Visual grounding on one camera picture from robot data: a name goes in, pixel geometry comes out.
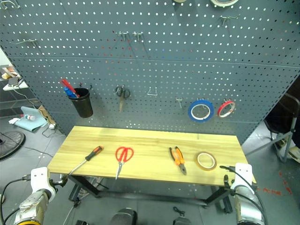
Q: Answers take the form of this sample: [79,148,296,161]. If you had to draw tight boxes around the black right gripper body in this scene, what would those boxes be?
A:
[223,174,236,196]

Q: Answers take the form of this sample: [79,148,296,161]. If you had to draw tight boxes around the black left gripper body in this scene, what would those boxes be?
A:
[49,177,62,188]

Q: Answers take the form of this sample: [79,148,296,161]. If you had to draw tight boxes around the tan tape roll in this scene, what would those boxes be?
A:
[194,151,218,172]

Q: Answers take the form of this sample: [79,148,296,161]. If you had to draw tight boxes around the dark rounded robot shape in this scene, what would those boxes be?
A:
[172,216,188,225]
[111,208,138,225]

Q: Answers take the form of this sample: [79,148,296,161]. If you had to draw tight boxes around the black round fan base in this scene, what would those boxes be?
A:
[0,130,26,161]

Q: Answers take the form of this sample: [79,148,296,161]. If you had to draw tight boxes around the teal cloth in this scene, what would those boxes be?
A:
[13,106,48,132]

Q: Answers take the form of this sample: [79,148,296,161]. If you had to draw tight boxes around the red tape roll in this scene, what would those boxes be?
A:
[217,100,236,118]

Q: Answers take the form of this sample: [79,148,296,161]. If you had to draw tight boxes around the black plastic cup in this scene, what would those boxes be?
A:
[68,88,94,118]

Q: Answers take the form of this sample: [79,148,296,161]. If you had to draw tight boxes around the blue tape roll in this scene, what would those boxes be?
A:
[187,100,215,123]

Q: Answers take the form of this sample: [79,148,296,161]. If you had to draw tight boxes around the black folding chair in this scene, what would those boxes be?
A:
[264,92,300,163]

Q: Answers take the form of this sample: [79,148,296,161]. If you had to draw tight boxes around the blue pen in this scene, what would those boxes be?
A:
[63,87,78,98]

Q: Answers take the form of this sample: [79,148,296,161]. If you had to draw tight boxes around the red and blue pens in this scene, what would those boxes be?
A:
[60,79,80,98]

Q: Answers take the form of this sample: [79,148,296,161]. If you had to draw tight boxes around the white side shelf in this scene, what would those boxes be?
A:
[0,64,30,92]

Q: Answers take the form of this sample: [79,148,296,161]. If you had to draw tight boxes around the grey perforated pegboard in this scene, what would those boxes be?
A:
[0,0,300,144]

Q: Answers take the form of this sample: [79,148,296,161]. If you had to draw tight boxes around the long metal peg hook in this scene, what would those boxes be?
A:
[0,0,21,10]
[15,38,38,47]
[219,14,241,26]

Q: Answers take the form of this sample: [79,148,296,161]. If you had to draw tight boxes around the metal double peg hook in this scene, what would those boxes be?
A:
[117,31,130,42]
[132,31,144,43]

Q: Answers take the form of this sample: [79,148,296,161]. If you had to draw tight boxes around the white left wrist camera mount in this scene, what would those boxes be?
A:
[30,166,57,197]

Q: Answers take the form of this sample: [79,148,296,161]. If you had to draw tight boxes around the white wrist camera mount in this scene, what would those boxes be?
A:
[231,163,255,195]
[30,166,57,197]

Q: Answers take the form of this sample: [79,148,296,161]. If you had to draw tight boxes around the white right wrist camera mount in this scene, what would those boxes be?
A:
[231,163,255,195]

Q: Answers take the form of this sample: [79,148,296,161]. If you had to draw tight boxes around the black metal table frame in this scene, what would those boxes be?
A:
[67,174,233,213]

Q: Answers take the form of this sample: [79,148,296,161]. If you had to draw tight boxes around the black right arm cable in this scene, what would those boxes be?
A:
[219,165,269,225]

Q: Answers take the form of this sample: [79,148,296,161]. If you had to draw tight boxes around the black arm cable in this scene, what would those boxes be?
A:
[0,176,32,225]
[219,165,269,225]

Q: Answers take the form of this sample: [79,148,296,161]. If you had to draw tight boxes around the orange black handled screwdriver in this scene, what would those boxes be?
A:
[62,145,105,181]

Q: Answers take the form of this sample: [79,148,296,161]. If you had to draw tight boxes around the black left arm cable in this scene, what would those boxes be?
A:
[0,176,32,225]

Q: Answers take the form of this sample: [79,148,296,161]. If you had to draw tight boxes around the orange black handled pliers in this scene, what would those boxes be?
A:
[169,146,188,176]

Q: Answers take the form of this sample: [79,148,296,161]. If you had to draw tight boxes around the small black floor cable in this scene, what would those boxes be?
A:
[172,206,186,217]

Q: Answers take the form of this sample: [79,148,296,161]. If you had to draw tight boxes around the red handled scissors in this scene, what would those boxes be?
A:
[114,146,135,180]

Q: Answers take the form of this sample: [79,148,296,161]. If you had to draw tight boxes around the black handled scissors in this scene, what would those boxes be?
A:
[114,84,131,113]

